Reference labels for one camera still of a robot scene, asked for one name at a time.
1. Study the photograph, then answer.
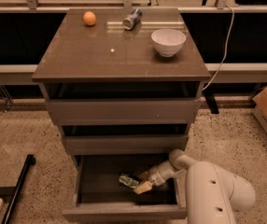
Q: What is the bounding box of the top drawer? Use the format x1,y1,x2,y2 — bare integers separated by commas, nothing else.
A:
46,99,200,125

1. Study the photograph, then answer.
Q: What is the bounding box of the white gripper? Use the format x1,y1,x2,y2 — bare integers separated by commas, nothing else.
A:
133,161,187,194

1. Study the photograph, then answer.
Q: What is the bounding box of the metal railing frame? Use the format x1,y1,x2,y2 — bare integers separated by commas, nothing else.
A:
0,0,267,86

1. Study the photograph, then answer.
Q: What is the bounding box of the green can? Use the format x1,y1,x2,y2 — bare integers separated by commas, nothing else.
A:
119,173,141,189

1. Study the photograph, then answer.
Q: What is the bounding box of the white cable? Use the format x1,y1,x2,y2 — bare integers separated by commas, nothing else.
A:
202,5,236,92

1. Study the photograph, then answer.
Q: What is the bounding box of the black pole on floor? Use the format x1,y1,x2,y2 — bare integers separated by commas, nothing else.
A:
1,154,36,224

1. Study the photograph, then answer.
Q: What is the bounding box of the middle drawer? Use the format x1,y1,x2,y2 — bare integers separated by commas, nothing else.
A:
62,135,189,155

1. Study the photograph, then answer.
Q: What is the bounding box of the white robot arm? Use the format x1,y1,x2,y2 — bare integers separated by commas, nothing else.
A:
133,149,256,224

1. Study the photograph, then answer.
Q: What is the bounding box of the brown drawer cabinet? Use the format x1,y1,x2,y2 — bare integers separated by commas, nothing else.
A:
32,7,211,224

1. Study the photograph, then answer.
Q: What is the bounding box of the blue silver can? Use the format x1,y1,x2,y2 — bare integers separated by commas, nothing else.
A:
122,8,143,31

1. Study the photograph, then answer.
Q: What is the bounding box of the orange fruit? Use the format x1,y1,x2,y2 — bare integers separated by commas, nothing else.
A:
83,11,96,26

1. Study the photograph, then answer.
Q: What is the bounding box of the white bowl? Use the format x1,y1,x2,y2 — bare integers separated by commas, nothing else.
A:
151,29,187,57

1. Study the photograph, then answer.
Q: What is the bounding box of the open bottom drawer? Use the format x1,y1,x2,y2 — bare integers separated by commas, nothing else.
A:
63,154,186,223

